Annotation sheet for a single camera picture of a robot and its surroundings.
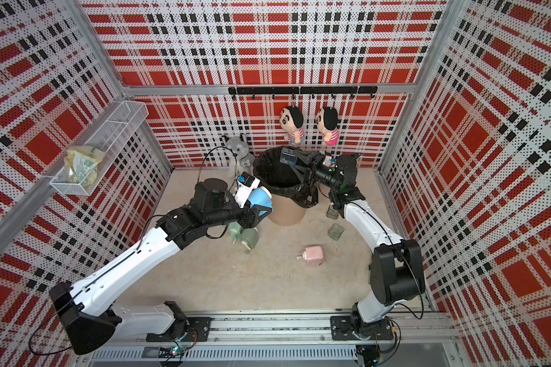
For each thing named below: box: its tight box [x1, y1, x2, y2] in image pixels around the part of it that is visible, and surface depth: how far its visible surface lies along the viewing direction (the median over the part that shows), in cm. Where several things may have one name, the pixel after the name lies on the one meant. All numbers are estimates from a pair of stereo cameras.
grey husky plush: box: [223, 133, 256, 175], surface depth 109 cm
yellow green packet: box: [64, 146, 105, 187], surface depth 65 cm
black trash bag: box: [252, 146, 320, 208], surface depth 81 cm
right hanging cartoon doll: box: [315, 105, 340, 147], surface depth 96 cm
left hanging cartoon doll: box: [279, 102, 306, 145], surface depth 95 cm
